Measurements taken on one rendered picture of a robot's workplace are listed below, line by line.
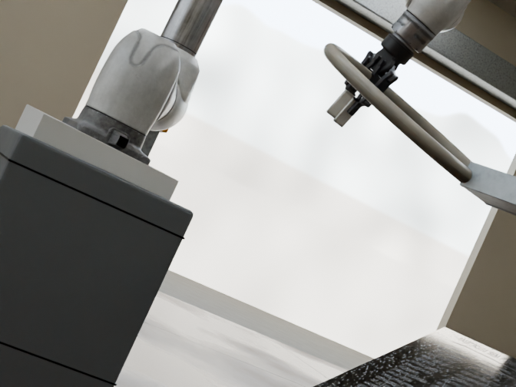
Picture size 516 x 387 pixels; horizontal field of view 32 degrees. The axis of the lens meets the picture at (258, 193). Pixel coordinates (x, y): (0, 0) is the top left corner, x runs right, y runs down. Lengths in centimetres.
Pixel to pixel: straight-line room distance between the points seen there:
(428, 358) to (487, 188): 35
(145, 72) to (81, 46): 601
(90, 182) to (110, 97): 23
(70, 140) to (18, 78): 601
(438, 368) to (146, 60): 89
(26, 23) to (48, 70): 42
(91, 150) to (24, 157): 16
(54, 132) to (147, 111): 22
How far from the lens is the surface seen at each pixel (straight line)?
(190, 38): 225
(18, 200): 186
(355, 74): 174
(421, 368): 178
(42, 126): 192
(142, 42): 204
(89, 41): 803
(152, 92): 202
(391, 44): 209
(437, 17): 208
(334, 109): 214
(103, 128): 200
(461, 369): 174
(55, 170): 186
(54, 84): 797
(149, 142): 305
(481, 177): 174
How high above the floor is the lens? 80
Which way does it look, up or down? 3 degrees up
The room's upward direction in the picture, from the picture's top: 25 degrees clockwise
